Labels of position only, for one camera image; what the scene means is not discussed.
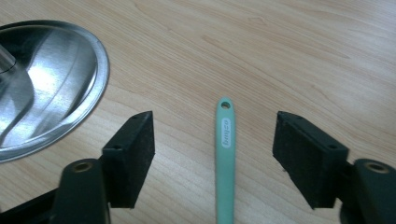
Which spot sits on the stainless steel bowl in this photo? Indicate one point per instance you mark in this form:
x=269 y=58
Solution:
x=46 y=87

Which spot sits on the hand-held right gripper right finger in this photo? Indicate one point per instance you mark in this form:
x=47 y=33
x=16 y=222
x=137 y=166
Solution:
x=306 y=161

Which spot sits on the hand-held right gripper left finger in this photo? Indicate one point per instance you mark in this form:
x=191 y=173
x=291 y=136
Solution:
x=130 y=161

